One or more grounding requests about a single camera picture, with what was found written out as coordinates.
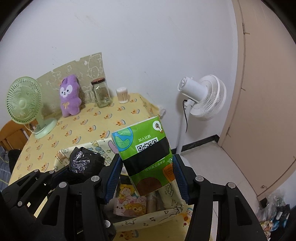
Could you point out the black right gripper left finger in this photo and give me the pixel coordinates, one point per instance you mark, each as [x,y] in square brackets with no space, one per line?
[75,211]

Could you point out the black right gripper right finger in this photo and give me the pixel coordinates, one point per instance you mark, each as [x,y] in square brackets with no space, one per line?
[236,219]

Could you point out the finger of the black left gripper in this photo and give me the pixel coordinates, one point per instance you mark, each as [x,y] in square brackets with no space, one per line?
[102,171]
[34,187]

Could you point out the black plastic bag bundle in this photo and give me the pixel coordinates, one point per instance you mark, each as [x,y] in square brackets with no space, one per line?
[85,163]

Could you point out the yellow cartoon tissue pack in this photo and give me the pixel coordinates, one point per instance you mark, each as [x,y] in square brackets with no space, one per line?
[128,204]

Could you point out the green tissue pack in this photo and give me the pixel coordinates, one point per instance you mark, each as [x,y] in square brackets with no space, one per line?
[146,155]

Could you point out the blue plaid bedding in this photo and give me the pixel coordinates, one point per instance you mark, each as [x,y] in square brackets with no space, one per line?
[5,173]

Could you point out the plastic bags on floor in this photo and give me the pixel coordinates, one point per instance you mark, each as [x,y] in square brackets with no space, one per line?
[277,217]

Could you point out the black clothing on bed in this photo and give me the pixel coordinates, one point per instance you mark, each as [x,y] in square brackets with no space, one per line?
[13,156]

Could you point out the yellow cartoon tablecloth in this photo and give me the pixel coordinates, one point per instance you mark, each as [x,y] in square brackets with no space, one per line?
[92,128]

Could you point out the cartoon fabric storage box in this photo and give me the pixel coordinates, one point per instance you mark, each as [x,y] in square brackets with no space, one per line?
[163,205]

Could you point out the glass jar with lid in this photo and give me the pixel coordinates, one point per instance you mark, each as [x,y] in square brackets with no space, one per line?
[101,92]

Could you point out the purple plush toy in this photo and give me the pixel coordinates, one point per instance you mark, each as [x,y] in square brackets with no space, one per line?
[70,101]

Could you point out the beige door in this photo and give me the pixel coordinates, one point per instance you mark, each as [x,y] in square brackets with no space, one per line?
[259,132]

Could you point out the cotton swab container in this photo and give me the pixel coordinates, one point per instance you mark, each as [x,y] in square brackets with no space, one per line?
[122,95]

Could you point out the green desk fan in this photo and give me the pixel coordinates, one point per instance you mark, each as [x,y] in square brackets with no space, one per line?
[24,105]

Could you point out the cartoon print cardboard board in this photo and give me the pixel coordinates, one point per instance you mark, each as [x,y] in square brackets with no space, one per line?
[86,69]

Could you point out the white standing fan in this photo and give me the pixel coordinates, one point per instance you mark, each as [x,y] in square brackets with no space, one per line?
[205,99]

